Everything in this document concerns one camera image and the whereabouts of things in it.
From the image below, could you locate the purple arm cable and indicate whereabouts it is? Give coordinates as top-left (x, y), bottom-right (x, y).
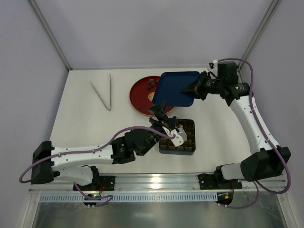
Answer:
top-left (213, 57), bottom-right (292, 209)
top-left (19, 127), bottom-right (178, 207)

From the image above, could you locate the aluminium front rail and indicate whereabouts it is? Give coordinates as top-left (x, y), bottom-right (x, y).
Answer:
top-left (29, 173), bottom-right (287, 192)

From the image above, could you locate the aluminium right side rail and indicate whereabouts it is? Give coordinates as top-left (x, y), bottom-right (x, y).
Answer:
top-left (237, 69), bottom-right (244, 83)

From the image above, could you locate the aluminium frame post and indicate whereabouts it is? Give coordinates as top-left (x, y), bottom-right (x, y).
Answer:
top-left (242, 0), bottom-right (282, 60)
top-left (27, 0), bottom-right (72, 71)

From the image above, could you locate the left controller board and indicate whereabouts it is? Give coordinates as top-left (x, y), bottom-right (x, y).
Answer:
top-left (84, 193), bottom-right (101, 207)

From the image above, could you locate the blue box lid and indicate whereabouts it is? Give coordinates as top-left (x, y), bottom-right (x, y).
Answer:
top-left (152, 71), bottom-right (200, 107)

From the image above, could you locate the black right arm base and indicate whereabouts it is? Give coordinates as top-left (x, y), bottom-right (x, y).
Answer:
top-left (198, 173), bottom-right (243, 190)

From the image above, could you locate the aluminium rail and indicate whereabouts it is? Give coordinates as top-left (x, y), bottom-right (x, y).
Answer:
top-left (29, 173), bottom-right (287, 192)
top-left (237, 69), bottom-right (244, 83)

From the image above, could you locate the blue chocolate box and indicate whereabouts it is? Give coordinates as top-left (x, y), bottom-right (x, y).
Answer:
top-left (159, 119), bottom-right (196, 156)

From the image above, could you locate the aluminium left frame post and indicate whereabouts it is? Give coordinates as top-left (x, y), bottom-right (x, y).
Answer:
top-left (27, 0), bottom-right (72, 71)

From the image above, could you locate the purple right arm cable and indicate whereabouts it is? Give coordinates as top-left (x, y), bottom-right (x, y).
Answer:
top-left (213, 57), bottom-right (292, 209)

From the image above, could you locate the right controller board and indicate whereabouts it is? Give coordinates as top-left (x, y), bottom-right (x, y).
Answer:
top-left (216, 192), bottom-right (233, 206)

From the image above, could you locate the slotted cable duct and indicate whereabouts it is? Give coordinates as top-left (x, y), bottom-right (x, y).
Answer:
top-left (39, 192), bottom-right (218, 203)

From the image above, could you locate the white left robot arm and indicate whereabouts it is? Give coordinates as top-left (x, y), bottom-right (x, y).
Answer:
top-left (30, 102), bottom-right (179, 186)

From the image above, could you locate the controller board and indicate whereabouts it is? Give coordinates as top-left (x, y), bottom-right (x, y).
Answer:
top-left (84, 193), bottom-right (101, 207)
top-left (216, 192), bottom-right (233, 206)

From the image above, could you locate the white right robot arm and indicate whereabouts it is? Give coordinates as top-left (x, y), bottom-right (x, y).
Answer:
top-left (181, 58), bottom-right (291, 194)

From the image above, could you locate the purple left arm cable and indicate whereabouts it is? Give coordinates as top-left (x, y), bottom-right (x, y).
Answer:
top-left (19, 127), bottom-right (178, 207)

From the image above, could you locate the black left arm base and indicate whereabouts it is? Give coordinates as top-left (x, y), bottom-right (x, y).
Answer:
top-left (77, 175), bottom-right (115, 191)

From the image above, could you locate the aluminium right frame post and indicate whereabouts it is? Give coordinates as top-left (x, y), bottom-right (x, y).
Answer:
top-left (242, 0), bottom-right (282, 60)

